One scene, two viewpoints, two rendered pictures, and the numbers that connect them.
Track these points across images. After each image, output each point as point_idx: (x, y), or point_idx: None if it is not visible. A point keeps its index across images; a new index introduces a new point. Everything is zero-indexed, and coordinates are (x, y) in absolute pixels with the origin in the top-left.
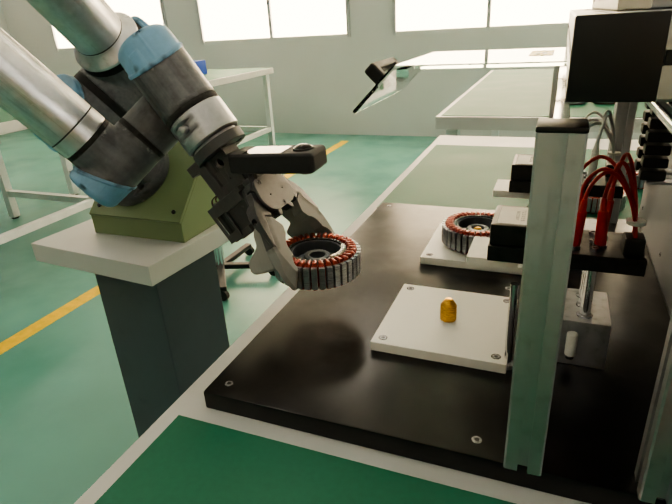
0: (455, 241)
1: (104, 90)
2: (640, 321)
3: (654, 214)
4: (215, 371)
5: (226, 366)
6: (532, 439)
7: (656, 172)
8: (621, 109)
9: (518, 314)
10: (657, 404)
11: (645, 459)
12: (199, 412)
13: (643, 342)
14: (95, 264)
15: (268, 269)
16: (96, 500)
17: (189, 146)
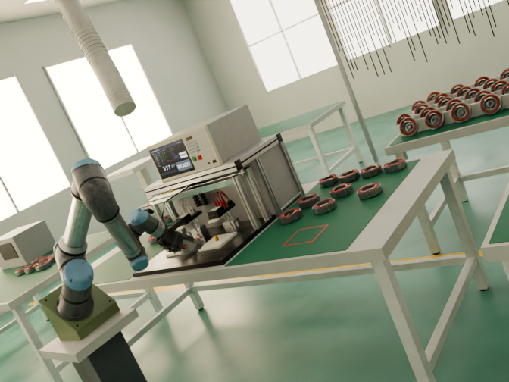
0: None
1: (84, 258)
2: None
3: (199, 220)
4: (210, 269)
5: (210, 268)
6: (257, 220)
7: (206, 201)
8: (170, 205)
9: (246, 201)
10: (260, 205)
11: (265, 214)
12: (225, 264)
13: None
14: (112, 330)
15: (195, 245)
16: (244, 264)
17: (163, 230)
